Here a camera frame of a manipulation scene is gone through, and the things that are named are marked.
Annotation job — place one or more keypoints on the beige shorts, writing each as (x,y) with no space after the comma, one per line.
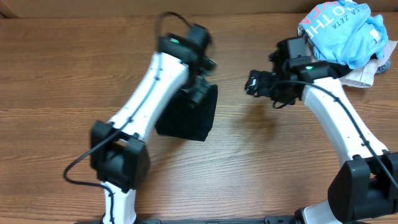
(364,77)

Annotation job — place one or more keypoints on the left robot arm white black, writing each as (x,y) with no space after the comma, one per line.
(120,157)

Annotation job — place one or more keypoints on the light blue printed t-shirt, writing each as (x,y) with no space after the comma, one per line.
(344,32)

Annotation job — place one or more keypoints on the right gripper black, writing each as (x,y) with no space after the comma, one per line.
(266,79)

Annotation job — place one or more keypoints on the grey garment in pile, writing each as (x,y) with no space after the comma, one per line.
(385,67)

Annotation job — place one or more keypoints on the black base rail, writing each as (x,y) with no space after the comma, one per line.
(211,221)

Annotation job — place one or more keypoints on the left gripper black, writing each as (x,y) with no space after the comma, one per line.
(197,94)

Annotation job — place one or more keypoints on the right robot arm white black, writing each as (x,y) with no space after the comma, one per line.
(366,185)

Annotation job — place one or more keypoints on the black t-shirt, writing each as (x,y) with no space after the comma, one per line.
(182,120)

